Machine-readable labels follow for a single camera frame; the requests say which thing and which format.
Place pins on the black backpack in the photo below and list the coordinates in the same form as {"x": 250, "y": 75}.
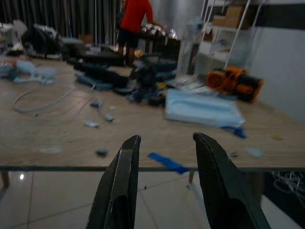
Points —
{"x": 40, "y": 40}

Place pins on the light blue flat package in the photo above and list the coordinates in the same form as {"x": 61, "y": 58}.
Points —
{"x": 202, "y": 108}

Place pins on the pile of dark clothes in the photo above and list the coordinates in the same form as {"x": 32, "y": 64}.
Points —
{"x": 119, "y": 76}

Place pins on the orange blower device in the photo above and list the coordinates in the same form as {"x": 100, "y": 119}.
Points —
{"x": 228, "y": 81}

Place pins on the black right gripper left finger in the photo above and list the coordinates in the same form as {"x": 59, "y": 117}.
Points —
{"x": 119, "y": 186}

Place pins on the black side table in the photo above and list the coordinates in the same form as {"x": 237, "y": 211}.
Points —
{"x": 164, "y": 44}

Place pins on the person in red shirt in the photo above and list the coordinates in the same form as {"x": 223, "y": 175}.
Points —
{"x": 135, "y": 16}

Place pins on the pale blue paper scrap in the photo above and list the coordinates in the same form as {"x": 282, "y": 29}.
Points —
{"x": 91, "y": 123}
{"x": 254, "y": 152}

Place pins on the brown cardboard box on shelf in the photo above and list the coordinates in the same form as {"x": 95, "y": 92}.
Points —
{"x": 232, "y": 16}

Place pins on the wooden table leg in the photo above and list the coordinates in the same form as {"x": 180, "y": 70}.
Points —
{"x": 191, "y": 177}

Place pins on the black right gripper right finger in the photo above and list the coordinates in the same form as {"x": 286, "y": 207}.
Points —
{"x": 221, "y": 186}

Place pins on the small grey scrap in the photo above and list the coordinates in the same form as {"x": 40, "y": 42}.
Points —
{"x": 102, "y": 152}

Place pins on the long blue tape strip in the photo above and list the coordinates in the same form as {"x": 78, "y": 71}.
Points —
{"x": 166, "y": 161}

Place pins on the pile of light blue items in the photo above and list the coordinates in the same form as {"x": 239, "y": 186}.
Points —
{"x": 26, "y": 68}

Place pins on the white metal shelf rack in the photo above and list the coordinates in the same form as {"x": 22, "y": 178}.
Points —
{"x": 226, "y": 38}

